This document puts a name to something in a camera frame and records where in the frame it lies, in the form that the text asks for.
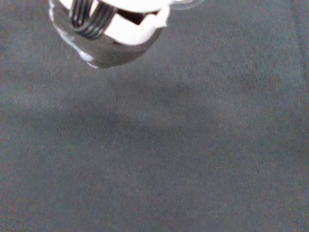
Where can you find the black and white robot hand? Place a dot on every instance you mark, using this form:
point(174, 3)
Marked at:
point(135, 31)

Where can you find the black bench cloth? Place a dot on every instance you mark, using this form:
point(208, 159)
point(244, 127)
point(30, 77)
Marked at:
point(154, 149)

